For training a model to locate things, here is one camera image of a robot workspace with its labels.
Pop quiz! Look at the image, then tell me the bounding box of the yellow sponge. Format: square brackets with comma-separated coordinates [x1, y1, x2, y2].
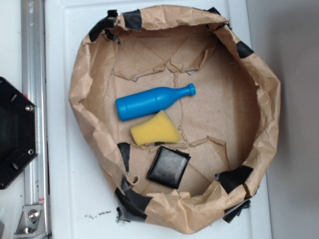
[131, 111, 181, 145]

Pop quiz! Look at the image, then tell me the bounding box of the blue plastic bottle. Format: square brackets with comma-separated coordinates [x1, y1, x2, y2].
[115, 83, 196, 121]

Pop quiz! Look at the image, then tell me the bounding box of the black leather wallet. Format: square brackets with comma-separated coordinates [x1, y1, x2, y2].
[147, 146, 191, 189]

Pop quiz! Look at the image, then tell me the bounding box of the brown paper bag tray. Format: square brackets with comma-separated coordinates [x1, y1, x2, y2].
[69, 5, 281, 234]

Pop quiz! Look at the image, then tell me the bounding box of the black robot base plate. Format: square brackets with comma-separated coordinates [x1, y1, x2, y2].
[0, 77, 37, 190]

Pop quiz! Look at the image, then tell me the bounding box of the aluminium extrusion rail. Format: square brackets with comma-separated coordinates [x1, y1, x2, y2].
[21, 0, 52, 239]

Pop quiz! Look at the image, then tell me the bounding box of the metal corner bracket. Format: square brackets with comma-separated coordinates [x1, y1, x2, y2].
[13, 204, 46, 239]

